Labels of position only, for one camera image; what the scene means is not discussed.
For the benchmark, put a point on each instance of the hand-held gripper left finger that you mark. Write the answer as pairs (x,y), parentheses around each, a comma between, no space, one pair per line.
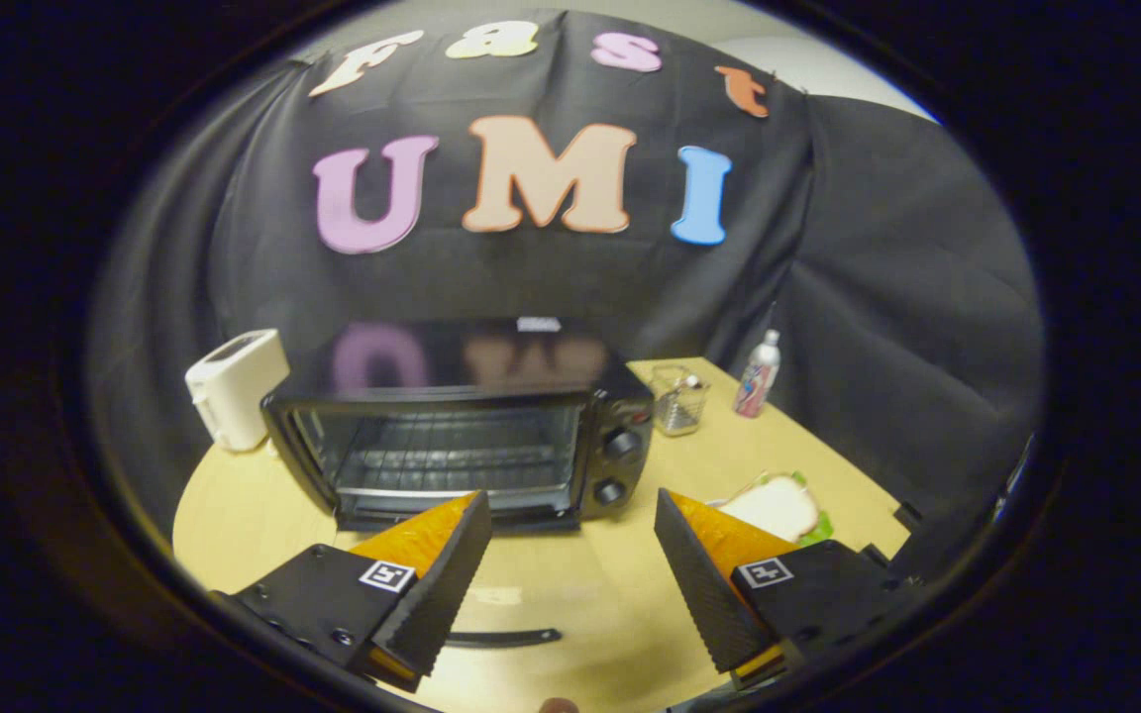
(442,589)

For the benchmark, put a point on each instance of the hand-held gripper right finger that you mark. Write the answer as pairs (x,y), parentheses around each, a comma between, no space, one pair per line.
(704,589)

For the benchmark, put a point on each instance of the black curved strip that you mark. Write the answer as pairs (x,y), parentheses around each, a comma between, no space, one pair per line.
(501,639)

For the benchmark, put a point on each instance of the bread and lettuce sandwich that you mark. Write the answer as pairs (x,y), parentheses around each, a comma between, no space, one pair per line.
(774,505)

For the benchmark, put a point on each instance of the white bread toaster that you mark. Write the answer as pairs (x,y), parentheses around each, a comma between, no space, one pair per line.
(234,386)

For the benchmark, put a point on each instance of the black backdrop cloth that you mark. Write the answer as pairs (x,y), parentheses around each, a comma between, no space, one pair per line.
(828,297)

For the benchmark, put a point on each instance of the black toaster oven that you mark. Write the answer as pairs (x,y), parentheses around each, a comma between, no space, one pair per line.
(452,366)

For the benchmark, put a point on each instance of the clear bottle with red label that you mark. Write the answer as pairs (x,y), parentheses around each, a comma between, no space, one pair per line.
(757,381)

